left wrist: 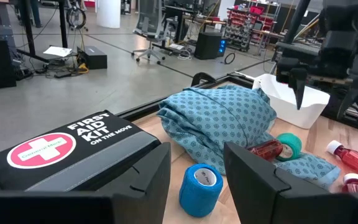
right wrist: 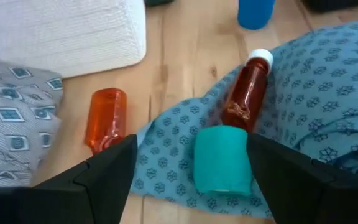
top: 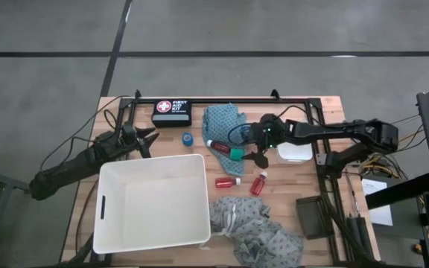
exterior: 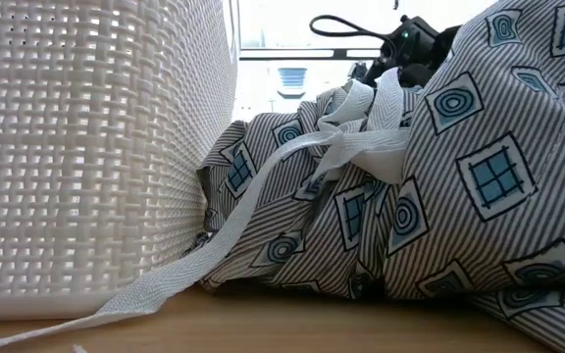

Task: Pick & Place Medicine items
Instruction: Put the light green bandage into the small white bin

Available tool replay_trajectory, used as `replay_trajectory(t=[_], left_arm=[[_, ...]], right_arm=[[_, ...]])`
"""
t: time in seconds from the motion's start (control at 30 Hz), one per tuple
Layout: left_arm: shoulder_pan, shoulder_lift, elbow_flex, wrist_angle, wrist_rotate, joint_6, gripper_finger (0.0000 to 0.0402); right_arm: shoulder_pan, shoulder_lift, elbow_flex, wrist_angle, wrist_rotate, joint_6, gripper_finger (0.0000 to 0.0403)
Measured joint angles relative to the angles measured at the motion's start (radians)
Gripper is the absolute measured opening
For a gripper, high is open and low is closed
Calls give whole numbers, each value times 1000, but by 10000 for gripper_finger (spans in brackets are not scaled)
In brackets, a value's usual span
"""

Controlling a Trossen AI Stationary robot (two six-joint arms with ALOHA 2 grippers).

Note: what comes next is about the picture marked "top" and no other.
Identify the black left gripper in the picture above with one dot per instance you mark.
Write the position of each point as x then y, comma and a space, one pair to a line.
130, 139

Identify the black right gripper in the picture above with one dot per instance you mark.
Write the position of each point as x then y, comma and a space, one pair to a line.
268, 140

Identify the green bandage roll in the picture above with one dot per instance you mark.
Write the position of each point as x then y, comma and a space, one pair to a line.
237, 154

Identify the red medicine bottle white cap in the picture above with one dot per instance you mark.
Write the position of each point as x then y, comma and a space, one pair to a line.
225, 182
257, 185
220, 147

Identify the small clear plastic container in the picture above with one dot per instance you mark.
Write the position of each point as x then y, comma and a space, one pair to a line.
292, 154

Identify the blue bandage roll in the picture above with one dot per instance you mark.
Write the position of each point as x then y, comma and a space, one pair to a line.
187, 139

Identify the teal patterned hospital gown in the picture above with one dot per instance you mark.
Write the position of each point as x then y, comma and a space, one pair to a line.
218, 123

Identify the grey patterned hospital gown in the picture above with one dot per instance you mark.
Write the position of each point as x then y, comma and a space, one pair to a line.
251, 231

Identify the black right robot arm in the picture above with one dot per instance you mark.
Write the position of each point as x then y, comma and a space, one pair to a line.
330, 130

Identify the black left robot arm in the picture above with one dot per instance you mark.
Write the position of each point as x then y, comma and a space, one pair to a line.
69, 165

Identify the black first aid kit pouch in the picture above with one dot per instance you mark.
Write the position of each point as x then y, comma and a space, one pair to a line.
171, 119

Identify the large white woven plastic bin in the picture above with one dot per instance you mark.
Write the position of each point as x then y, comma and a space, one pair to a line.
155, 208

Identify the small black mesh basket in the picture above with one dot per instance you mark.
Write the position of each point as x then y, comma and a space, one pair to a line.
313, 217

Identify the white paper sheet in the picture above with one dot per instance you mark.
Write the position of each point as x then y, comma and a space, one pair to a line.
382, 217

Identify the small yellow black object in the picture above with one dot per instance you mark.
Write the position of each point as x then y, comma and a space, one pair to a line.
418, 249

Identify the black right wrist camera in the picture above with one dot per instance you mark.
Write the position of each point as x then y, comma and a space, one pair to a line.
273, 123

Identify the black aluminium table frame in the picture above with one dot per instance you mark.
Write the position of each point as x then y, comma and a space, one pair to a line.
237, 100

